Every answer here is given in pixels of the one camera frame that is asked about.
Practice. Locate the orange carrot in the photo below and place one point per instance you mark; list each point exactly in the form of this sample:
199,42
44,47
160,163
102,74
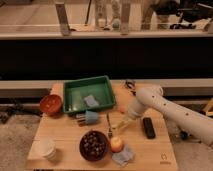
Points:
122,109

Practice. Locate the white stacked bowls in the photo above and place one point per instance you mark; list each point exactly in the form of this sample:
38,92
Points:
46,148

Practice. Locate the dark bowl with food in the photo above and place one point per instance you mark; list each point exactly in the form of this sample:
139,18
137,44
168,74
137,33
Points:
93,146

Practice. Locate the black office chair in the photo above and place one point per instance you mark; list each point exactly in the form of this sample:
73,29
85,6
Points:
188,11

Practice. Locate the blue cup with brush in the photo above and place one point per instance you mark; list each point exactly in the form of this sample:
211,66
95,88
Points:
88,118

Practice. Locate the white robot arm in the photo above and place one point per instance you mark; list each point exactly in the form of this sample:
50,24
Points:
191,121

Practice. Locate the red bowl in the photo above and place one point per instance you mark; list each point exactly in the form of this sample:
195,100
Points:
50,104

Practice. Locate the black handled scissors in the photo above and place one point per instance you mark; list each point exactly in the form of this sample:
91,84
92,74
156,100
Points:
130,84

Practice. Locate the black remote control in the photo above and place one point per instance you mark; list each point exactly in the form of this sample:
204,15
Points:
148,127

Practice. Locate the apple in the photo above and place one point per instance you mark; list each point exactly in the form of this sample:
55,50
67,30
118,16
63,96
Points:
116,144

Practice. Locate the metal fork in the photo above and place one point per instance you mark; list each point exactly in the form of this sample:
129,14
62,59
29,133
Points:
110,133

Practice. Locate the blue sponge in tray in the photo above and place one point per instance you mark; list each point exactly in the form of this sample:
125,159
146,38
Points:
91,101

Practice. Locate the wooden board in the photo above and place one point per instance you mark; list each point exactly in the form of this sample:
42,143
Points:
56,145

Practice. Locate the green plastic tray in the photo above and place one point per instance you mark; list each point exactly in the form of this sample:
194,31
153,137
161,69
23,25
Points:
75,91

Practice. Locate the blue cloth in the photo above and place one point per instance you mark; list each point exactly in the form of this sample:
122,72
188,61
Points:
123,157

